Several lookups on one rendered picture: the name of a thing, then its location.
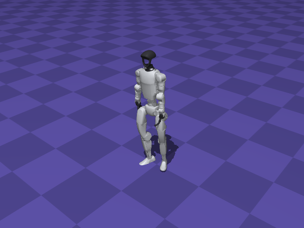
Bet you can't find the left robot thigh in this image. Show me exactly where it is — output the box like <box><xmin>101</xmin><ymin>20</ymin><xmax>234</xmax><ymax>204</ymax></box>
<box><xmin>155</xmin><ymin>110</ymin><xmax>168</xmax><ymax>144</ymax></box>

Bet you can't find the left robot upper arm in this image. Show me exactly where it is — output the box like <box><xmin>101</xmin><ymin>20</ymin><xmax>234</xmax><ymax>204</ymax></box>
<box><xmin>155</xmin><ymin>72</ymin><xmax>166</xmax><ymax>101</ymax></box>

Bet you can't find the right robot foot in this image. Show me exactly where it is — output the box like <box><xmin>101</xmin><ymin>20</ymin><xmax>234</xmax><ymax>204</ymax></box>
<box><xmin>139</xmin><ymin>155</ymin><xmax>156</xmax><ymax>165</ymax></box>

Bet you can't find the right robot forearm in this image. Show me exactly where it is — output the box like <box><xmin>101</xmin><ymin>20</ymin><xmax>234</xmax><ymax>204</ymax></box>
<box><xmin>135</xmin><ymin>90</ymin><xmax>142</xmax><ymax>103</ymax></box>

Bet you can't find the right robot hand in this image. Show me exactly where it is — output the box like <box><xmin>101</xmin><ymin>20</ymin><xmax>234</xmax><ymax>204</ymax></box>
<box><xmin>135</xmin><ymin>101</ymin><xmax>142</xmax><ymax>109</ymax></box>

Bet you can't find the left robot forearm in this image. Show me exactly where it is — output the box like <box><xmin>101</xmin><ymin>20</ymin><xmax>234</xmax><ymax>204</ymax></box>
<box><xmin>158</xmin><ymin>94</ymin><xmax>166</xmax><ymax>117</ymax></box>

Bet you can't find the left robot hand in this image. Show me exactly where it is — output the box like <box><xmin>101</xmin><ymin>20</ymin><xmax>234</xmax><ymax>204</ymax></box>
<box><xmin>154</xmin><ymin>114</ymin><xmax>165</xmax><ymax>127</ymax></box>

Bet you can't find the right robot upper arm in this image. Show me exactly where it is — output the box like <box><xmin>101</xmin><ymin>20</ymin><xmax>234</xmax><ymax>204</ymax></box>
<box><xmin>134</xmin><ymin>68</ymin><xmax>142</xmax><ymax>92</ymax></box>

